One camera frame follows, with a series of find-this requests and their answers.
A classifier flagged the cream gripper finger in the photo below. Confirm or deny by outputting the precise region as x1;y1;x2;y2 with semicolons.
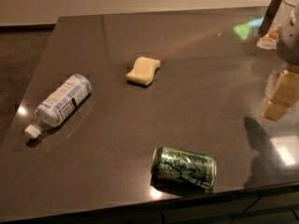
257;25;281;49
261;64;299;121

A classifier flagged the clear plastic water bottle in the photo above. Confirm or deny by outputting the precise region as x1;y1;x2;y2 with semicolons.
24;74;92;139

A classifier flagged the green soda can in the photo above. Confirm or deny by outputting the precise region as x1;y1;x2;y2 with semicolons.
151;147;217;189

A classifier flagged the yellow sponge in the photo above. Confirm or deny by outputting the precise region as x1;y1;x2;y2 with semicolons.
126;57;161;86

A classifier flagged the dark panel behind table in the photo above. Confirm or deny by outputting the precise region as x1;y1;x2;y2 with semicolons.
258;0;282;37

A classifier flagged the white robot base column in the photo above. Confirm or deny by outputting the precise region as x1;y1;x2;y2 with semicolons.
275;0;299;30

